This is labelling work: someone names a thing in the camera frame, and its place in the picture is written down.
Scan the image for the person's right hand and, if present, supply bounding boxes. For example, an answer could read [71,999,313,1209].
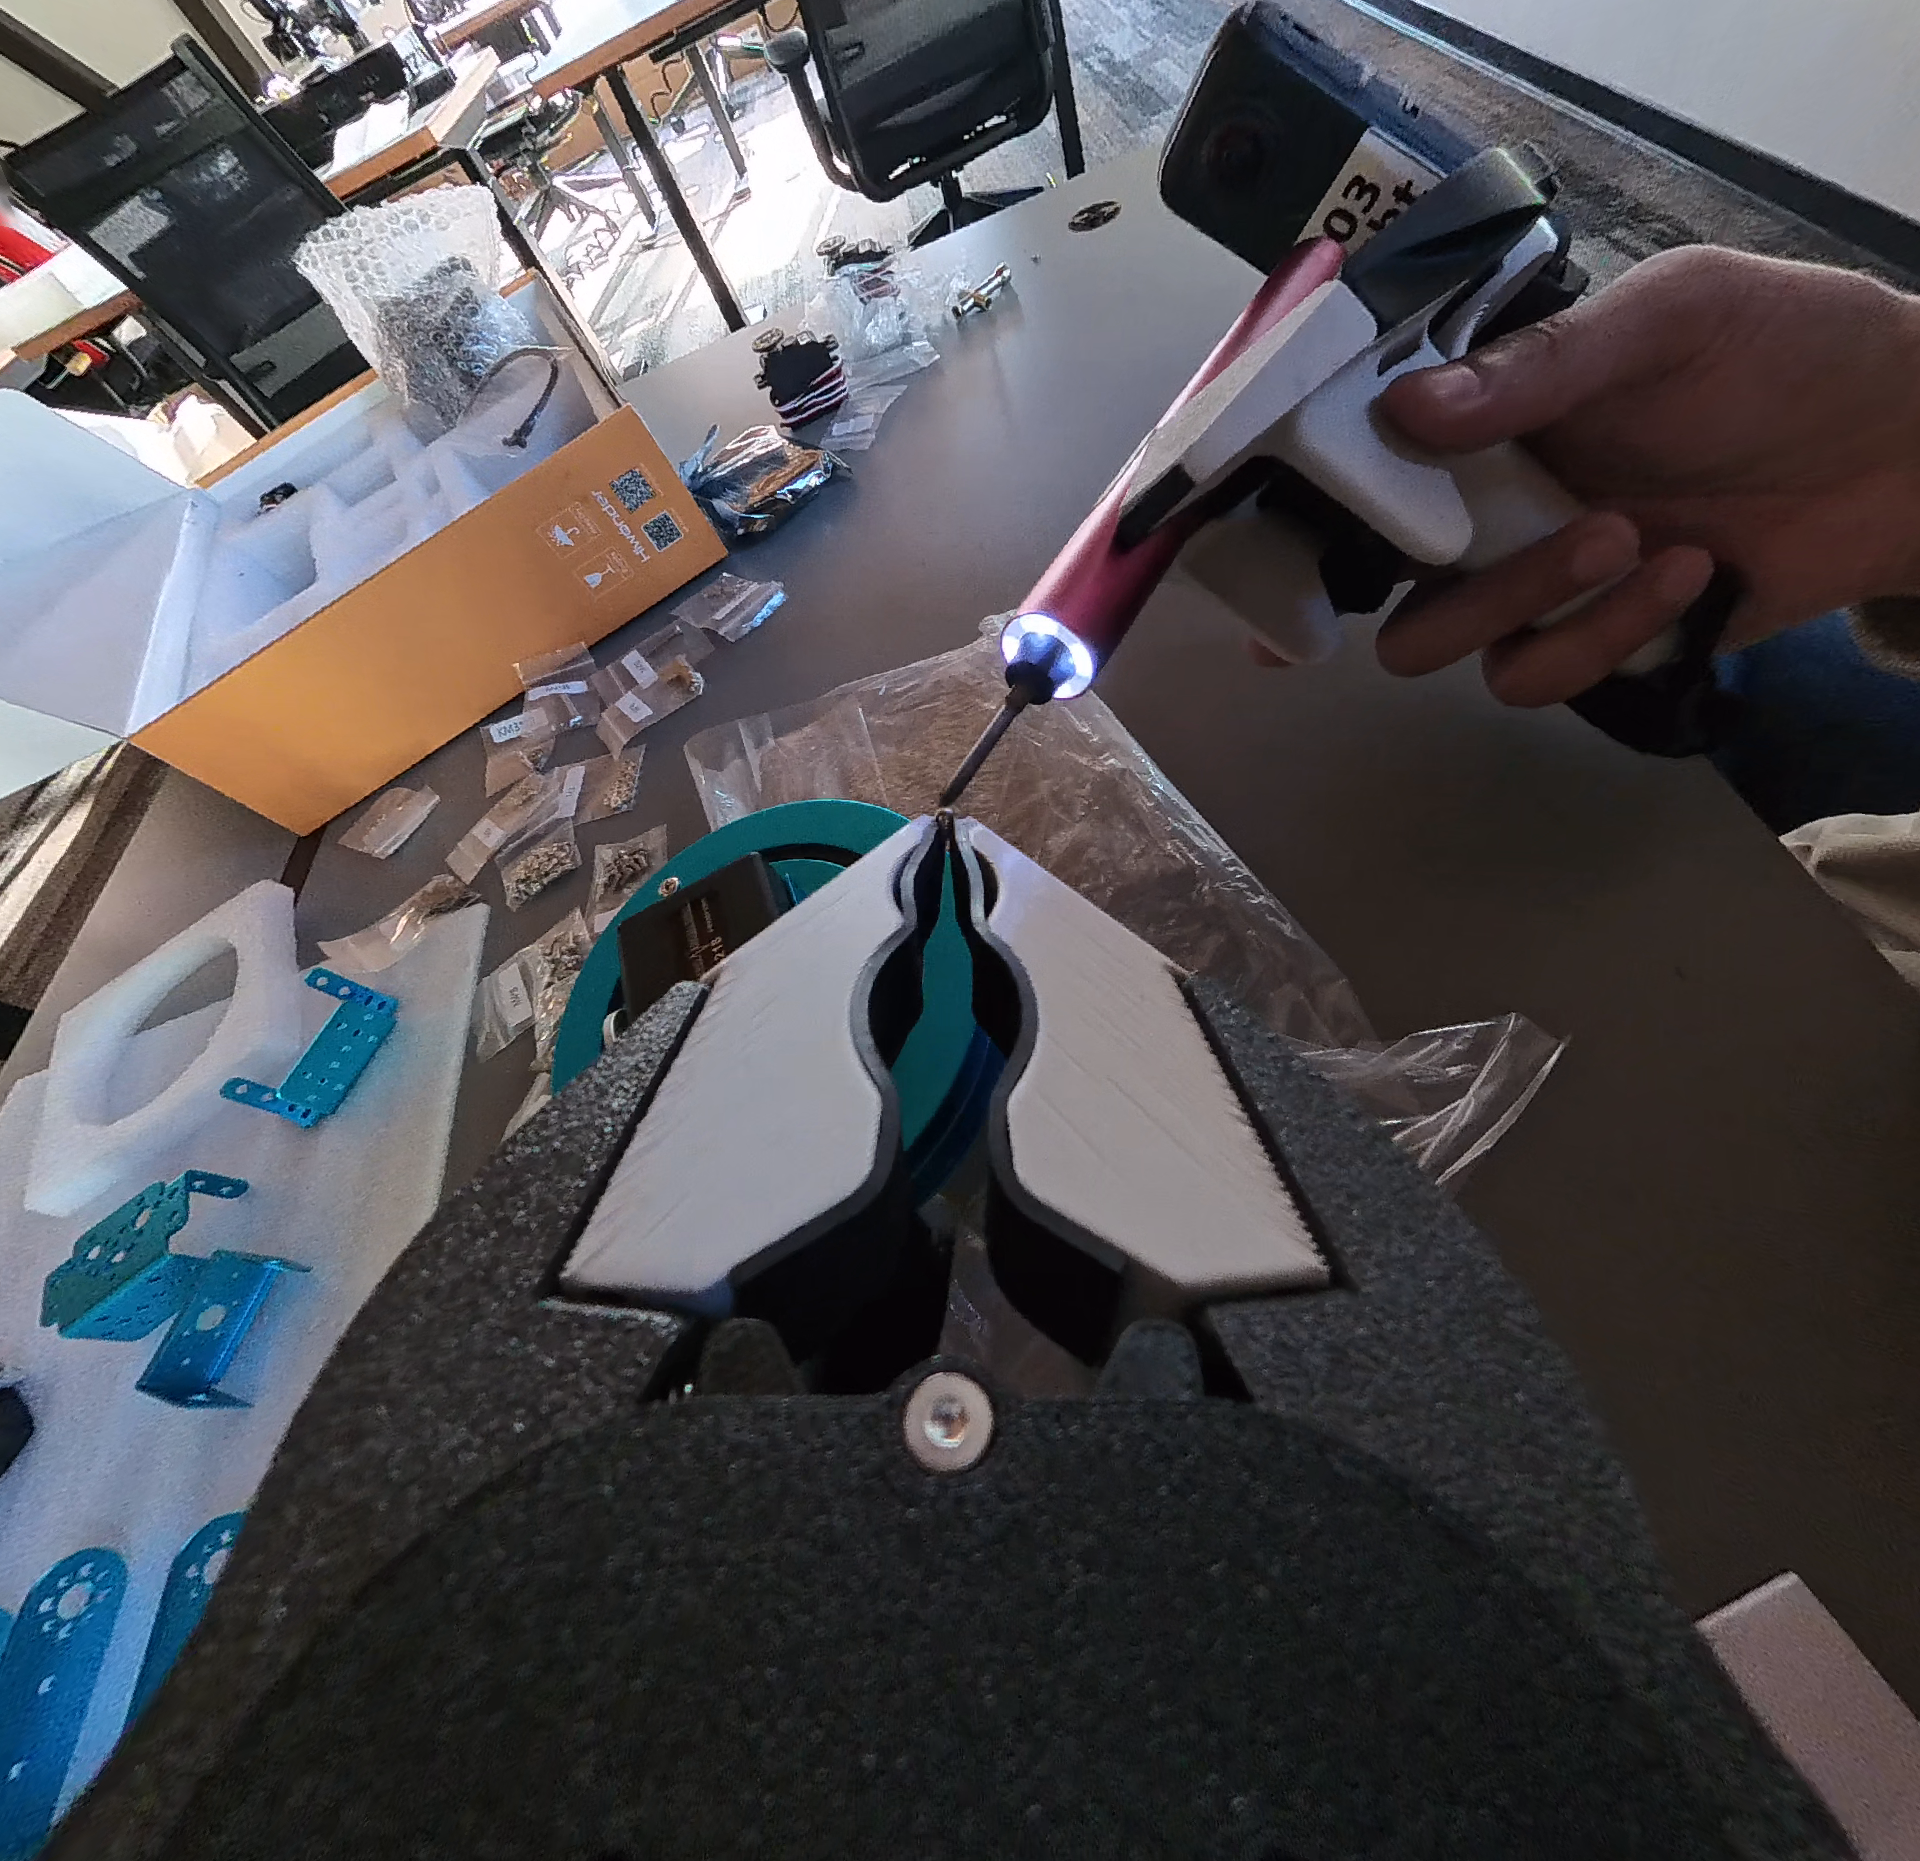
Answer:
[1370,245,1920,710]

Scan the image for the pile of small screw packets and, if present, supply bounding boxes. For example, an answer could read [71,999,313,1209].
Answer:
[335,572,790,1061]

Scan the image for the blue round-end metal plate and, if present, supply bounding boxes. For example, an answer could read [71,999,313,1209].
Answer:
[0,1548,136,1861]
[125,1507,249,1729]

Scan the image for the red electric screwdriver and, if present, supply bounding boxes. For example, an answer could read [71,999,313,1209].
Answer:
[942,233,1351,822]

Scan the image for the white foam sheet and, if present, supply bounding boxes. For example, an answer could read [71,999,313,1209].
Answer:
[0,901,490,1861]

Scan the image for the orange cardboard box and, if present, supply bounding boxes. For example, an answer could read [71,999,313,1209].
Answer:
[0,377,731,838]

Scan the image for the teal perforated bracket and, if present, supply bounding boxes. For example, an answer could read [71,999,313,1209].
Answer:
[41,1170,249,1347]

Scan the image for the grey desk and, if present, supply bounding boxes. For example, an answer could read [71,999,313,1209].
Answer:
[0,150,1920,1654]

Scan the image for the blue round turntable base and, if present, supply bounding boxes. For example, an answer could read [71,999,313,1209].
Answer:
[552,799,999,1233]

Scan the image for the black office chair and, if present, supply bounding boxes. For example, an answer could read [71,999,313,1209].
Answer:
[765,0,1090,253]

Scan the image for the white foam block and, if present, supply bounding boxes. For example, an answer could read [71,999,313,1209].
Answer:
[31,879,302,1219]

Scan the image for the blue long U bracket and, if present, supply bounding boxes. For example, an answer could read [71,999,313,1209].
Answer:
[220,964,401,1134]

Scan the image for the large clear plastic bag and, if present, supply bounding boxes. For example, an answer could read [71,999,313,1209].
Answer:
[685,646,1567,1189]

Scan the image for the dark foil parts bag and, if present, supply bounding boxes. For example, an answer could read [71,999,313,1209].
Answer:
[681,428,851,545]

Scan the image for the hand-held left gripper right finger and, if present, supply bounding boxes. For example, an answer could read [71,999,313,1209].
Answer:
[950,818,1333,1297]

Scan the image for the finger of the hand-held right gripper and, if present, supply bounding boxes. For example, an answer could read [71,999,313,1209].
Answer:
[1114,282,1393,546]

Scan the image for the bubble wrap bundle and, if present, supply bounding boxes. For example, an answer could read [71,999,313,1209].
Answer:
[291,187,542,432]

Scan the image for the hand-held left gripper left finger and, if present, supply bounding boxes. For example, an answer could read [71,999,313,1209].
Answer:
[561,823,961,1297]

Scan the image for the black computer monitor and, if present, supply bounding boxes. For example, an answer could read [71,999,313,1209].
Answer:
[7,37,376,428]

